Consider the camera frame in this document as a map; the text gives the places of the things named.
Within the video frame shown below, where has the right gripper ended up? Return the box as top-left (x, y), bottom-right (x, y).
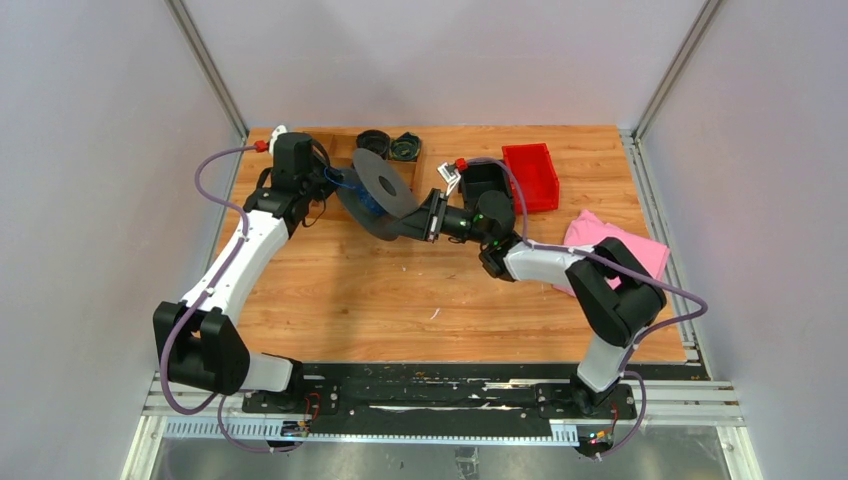
top-left (387, 189), bottom-right (492, 246)

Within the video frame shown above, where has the thin blue wire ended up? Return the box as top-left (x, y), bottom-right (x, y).
top-left (323, 165), bottom-right (389, 219)

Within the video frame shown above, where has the grey filament spool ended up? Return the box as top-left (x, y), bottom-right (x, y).
top-left (336, 148), bottom-right (419, 241)

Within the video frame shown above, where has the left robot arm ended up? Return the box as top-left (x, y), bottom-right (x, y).
top-left (153, 127), bottom-right (336, 413)

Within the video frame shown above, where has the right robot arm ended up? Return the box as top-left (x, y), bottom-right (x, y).
top-left (388, 190), bottom-right (667, 417)

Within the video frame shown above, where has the wooden compartment tray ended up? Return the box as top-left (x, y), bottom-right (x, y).
top-left (302, 127), bottom-right (418, 221)

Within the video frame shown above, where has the rolled dark tie top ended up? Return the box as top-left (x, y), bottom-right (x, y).
top-left (356, 129), bottom-right (391, 160)

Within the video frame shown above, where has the black plastic bin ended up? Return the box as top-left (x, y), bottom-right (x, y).
top-left (458, 163), bottom-right (515, 209)

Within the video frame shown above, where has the rolled green tie top right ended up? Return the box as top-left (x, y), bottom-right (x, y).
top-left (389, 132), bottom-right (422, 162)

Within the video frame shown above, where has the red plastic bin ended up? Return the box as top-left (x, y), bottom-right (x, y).
top-left (502, 143), bottom-right (560, 213)

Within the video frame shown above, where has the pink cloth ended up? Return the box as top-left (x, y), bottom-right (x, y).
top-left (552, 209), bottom-right (672, 298)

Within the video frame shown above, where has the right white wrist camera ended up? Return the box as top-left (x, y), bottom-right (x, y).
top-left (437, 158), bottom-right (467, 198)

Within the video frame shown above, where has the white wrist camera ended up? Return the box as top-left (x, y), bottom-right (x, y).
top-left (254, 125), bottom-right (289, 155)
top-left (437, 158), bottom-right (467, 198)

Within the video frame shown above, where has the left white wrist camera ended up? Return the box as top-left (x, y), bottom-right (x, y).
top-left (254, 125), bottom-right (289, 155)

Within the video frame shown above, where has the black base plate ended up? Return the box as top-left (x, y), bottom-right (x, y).
top-left (241, 363), bottom-right (639, 439)

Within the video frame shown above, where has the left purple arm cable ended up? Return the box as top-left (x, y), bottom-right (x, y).
top-left (158, 144), bottom-right (280, 455)

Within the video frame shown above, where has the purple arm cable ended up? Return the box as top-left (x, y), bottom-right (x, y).
top-left (463, 156), bottom-right (709, 460)
top-left (158, 144), bottom-right (280, 455)

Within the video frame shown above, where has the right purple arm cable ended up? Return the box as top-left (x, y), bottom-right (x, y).
top-left (463, 156), bottom-right (709, 460)

